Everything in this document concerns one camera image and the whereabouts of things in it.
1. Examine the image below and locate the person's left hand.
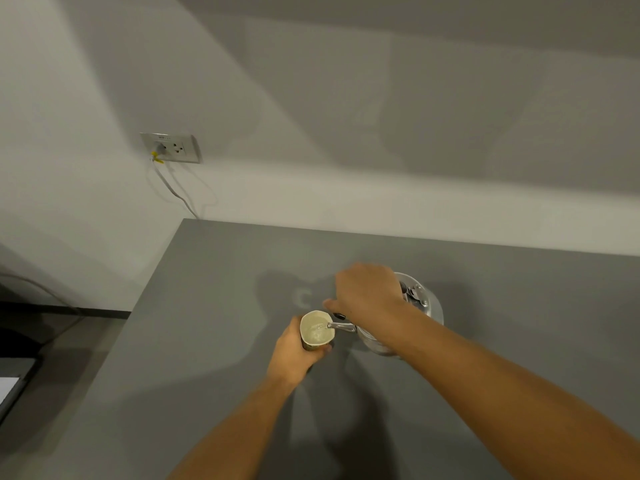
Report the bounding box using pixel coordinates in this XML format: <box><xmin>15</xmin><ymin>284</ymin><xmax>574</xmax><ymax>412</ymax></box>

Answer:
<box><xmin>266</xmin><ymin>316</ymin><xmax>333</xmax><ymax>389</ymax></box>

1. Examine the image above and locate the person's right hand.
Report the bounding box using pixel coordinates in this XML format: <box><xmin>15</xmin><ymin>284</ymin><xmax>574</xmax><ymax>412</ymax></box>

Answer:
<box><xmin>323</xmin><ymin>263</ymin><xmax>410</xmax><ymax>337</ymax></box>

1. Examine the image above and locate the cream paper cup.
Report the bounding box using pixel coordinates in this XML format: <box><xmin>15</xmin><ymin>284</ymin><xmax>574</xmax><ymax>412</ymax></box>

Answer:
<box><xmin>299</xmin><ymin>310</ymin><xmax>336</xmax><ymax>351</ymax></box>

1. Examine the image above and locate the person's left forearm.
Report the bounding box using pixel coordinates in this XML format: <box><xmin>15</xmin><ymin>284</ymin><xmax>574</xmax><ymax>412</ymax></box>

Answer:
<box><xmin>168</xmin><ymin>375</ymin><xmax>296</xmax><ymax>480</ymax></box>

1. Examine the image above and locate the person's right forearm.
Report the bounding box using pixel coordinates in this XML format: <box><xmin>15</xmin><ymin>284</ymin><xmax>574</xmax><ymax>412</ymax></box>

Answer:
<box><xmin>358</xmin><ymin>305</ymin><xmax>640</xmax><ymax>480</ymax></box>

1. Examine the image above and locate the white power cable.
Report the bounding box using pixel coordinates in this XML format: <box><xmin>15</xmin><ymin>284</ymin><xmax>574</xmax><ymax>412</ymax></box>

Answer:
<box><xmin>156</xmin><ymin>145</ymin><xmax>201</xmax><ymax>219</ymax></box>

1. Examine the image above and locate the white wall power outlet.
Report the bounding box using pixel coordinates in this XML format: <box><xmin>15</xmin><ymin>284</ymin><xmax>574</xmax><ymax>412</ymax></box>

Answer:
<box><xmin>140</xmin><ymin>132</ymin><xmax>202</xmax><ymax>165</ymax></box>

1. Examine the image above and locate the black cable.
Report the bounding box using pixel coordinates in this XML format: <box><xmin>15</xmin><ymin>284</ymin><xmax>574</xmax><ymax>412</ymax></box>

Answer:
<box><xmin>0</xmin><ymin>273</ymin><xmax>83</xmax><ymax>345</ymax></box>

